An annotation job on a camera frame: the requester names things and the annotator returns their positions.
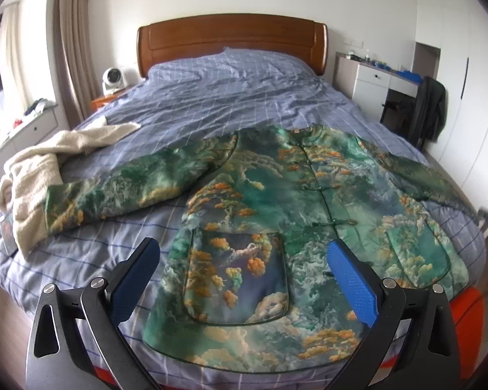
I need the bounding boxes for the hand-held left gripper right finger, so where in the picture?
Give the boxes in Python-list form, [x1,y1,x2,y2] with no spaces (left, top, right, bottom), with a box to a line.
[326,240,461,390]

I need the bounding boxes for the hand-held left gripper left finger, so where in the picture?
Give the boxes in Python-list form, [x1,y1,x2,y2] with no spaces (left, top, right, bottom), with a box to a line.
[25,237,163,390]

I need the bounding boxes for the green printed padded jacket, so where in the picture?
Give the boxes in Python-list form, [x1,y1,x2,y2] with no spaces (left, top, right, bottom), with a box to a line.
[45,124,482,374]

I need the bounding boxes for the orange bed base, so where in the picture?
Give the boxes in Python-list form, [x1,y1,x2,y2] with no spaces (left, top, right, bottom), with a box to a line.
[451,286,485,383]

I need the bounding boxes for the chair with dark jacket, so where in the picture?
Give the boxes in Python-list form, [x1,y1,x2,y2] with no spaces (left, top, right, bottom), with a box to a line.
[407,76,448,143]

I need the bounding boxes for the white wardrobe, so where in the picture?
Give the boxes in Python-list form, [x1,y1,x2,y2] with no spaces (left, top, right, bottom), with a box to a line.
[415,2,488,228]

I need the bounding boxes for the cream fleece garment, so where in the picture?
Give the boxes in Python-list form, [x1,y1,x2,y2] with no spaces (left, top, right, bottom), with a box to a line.
[0,121,142,260]

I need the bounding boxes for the white desk with drawers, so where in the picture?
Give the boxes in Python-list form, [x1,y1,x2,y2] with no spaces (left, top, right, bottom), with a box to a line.
[333,51,424,124]

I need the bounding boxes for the white window-side drawer cabinet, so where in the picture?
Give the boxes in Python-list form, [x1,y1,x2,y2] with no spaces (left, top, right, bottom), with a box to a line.
[0,103,72,212]

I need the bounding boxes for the orange wooden nightstand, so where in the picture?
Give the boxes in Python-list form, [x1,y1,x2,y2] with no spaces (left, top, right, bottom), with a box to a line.
[90,89,123,110]

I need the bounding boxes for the bed with blue checked bedding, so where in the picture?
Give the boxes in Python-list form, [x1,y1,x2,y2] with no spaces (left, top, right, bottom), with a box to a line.
[0,46,488,390]

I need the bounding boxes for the beige curtain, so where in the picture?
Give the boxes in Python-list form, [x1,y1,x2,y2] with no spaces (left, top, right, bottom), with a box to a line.
[51,0,102,123]

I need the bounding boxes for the wooden headboard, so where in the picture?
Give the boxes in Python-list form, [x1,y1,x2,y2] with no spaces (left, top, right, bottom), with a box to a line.
[136,14,329,80]

